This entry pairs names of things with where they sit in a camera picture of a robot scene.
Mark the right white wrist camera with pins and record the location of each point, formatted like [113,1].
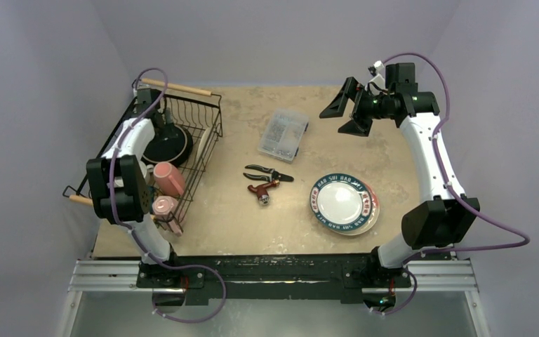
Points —
[377,84]

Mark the red brown faucet tap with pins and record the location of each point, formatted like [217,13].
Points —
[261,191]

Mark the pink ceramic mug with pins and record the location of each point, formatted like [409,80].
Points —
[169,179]

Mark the clear plastic screw box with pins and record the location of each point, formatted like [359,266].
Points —
[283,134]

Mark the black handled pliers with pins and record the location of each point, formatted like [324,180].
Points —
[266,174]

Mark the pink faceted ceramic cup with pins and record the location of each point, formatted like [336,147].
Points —
[164,208]

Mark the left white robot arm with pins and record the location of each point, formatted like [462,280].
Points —
[118,188]

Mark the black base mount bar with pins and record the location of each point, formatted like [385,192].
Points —
[350,278]

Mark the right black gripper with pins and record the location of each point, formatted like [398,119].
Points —
[359,106]

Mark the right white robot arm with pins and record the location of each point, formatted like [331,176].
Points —
[443,216]

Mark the green rimmed plate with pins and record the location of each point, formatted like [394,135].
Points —
[340,202]

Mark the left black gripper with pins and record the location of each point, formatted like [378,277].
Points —
[168,129]

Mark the small cream saucer plate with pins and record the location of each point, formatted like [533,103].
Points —
[203,143]

